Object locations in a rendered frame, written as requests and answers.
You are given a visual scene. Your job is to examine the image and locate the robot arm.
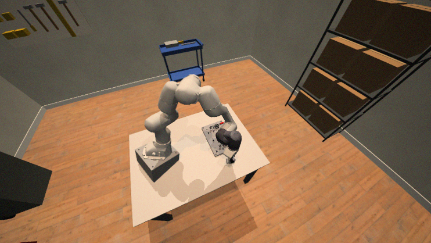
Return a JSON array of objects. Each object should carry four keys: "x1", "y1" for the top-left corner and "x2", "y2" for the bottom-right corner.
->
[{"x1": 143, "y1": 74, "x2": 242, "y2": 160}]

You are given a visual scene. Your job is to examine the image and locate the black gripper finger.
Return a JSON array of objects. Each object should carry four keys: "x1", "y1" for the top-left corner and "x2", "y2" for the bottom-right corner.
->
[{"x1": 229, "y1": 156, "x2": 236, "y2": 164}]

